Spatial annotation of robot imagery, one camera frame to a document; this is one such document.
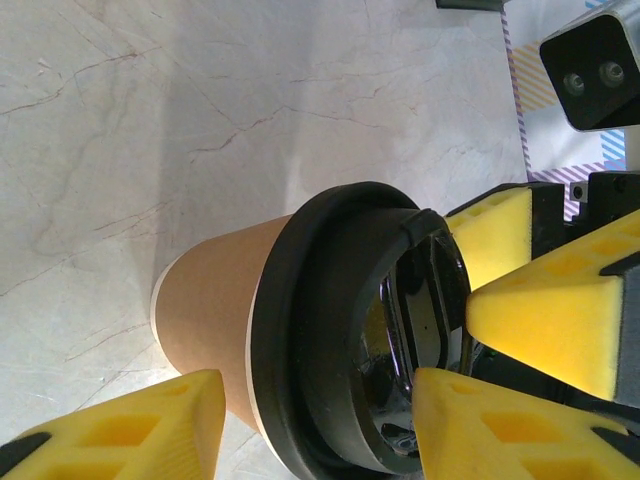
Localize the black plastic cup lid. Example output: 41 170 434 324
246 179 475 475

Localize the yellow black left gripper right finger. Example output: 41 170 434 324
411 367 640 480

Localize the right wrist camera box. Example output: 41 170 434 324
538 0 640 132

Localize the brown paper coffee cup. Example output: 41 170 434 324
149 213 296 454

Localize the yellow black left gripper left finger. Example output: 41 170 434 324
0 368 227 480

